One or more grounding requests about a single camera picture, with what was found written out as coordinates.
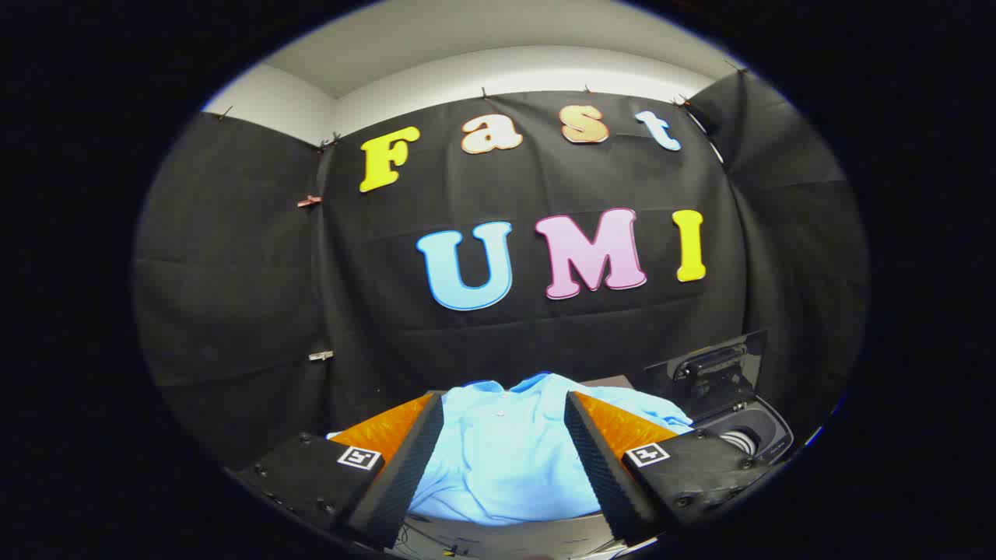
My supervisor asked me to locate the black backdrop cloth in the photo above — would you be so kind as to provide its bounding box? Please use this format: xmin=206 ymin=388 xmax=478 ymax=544
xmin=132 ymin=70 xmax=869 ymax=467

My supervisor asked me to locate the light blue polo shirt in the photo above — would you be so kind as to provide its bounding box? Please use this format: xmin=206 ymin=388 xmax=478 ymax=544
xmin=327 ymin=372 xmax=695 ymax=527

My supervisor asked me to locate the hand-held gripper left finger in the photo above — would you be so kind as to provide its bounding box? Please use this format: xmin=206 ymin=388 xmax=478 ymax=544
xmin=236 ymin=391 xmax=446 ymax=549

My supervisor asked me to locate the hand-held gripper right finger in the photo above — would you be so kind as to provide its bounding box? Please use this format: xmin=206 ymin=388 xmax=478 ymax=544
xmin=563 ymin=391 xmax=779 ymax=545

